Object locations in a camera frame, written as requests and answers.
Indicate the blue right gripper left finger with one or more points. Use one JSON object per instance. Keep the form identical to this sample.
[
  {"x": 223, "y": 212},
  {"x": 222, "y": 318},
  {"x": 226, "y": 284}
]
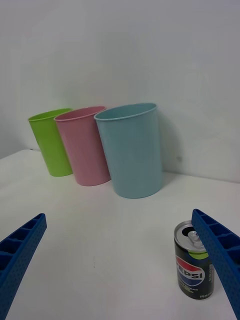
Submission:
[{"x": 22, "y": 250}]

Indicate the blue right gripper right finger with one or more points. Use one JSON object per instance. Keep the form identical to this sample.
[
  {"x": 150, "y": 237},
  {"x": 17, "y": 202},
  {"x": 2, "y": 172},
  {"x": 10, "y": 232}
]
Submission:
[{"x": 222, "y": 257}]

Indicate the pale blue plastic bin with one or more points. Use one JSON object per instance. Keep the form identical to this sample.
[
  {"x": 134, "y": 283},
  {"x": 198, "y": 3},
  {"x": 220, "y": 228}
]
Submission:
[{"x": 132, "y": 155}]

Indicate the green plastic bin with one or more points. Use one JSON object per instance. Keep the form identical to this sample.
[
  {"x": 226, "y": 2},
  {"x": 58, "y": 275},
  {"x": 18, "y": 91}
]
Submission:
[{"x": 51, "y": 145}]

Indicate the black drink can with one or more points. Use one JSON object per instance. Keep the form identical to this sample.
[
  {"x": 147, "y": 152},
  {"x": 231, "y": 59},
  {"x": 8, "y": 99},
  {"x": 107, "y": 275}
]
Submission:
[{"x": 191, "y": 275}]

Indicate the pink plastic bin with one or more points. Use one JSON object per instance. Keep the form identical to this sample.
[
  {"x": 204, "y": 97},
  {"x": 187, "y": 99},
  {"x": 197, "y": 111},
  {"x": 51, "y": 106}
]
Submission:
[{"x": 85, "y": 152}]

